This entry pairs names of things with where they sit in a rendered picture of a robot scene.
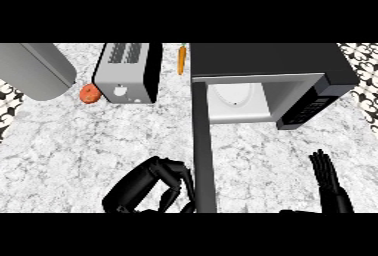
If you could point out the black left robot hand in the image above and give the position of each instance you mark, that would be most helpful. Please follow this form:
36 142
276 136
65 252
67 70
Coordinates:
136 186

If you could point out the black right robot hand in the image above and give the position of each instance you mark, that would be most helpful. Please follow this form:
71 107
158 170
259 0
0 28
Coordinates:
331 186

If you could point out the dark grey microwave door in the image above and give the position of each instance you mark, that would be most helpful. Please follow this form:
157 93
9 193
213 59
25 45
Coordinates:
204 150

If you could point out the black microwave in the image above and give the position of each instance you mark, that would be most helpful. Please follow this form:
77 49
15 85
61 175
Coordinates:
275 80

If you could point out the silver toaster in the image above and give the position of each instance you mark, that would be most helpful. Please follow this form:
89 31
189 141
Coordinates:
129 71

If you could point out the orange carrot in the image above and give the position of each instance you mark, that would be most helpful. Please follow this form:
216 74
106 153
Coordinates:
182 60

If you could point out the grey rounded appliance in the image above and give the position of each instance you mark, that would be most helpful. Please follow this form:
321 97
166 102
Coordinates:
34 70

